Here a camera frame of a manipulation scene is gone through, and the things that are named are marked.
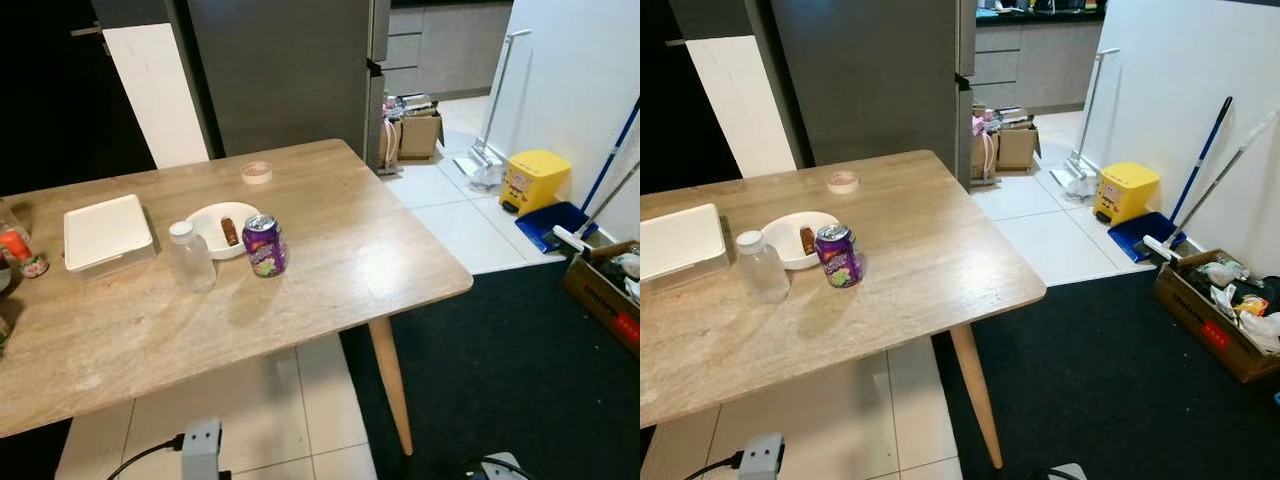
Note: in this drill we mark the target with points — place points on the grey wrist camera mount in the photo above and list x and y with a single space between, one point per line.
508 468
202 450
1068 472
762 458

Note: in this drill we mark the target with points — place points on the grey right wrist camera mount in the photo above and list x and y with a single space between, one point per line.
508 468
1068 472

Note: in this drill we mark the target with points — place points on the white bowl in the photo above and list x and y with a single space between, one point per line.
782 235
207 225

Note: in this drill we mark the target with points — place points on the orange capped bottle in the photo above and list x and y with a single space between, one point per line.
18 250

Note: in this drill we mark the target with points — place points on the large black floor mat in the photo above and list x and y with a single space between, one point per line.
520 360
1100 390

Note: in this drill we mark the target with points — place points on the plain cardboard box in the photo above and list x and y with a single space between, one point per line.
420 135
1015 145

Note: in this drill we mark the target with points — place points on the brown chocolate bar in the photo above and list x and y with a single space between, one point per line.
230 232
807 241

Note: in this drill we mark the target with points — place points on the yellow pedal bin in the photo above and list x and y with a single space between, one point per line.
535 175
1128 190

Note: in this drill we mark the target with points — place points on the white lidded box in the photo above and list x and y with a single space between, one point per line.
105 232
680 245

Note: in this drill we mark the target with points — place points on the clear white-capped plastic bottle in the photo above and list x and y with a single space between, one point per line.
762 272
190 262

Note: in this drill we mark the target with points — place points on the black kitchen countertop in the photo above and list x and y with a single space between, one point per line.
1040 15

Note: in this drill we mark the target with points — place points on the cardboard box of rubbish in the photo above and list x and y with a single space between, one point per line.
600 300
1195 325

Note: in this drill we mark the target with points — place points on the light wooden table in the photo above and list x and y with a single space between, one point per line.
920 270
330 250

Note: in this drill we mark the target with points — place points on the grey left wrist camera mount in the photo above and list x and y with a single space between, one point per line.
762 458
202 450

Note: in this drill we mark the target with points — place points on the small white tape roll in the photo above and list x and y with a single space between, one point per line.
256 173
843 183

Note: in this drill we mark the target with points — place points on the white grey broom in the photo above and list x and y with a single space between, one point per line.
1160 248
570 240

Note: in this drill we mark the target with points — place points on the grey kitchen cabinets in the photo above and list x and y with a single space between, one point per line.
450 45
1040 65

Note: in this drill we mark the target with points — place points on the purple soda can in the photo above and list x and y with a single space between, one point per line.
839 260
265 250

